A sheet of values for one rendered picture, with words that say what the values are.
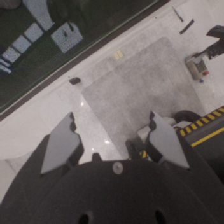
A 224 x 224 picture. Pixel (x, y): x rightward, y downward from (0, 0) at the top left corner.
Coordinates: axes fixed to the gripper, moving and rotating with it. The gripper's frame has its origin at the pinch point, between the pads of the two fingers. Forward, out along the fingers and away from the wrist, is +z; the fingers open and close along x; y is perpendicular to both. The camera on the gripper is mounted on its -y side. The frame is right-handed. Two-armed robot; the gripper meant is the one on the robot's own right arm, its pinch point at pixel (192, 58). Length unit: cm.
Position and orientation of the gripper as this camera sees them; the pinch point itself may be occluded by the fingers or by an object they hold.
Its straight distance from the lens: 92.8
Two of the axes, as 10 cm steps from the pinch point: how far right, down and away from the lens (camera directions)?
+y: 5.2, 8.5, 0.7
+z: 0.3, -0.9, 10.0
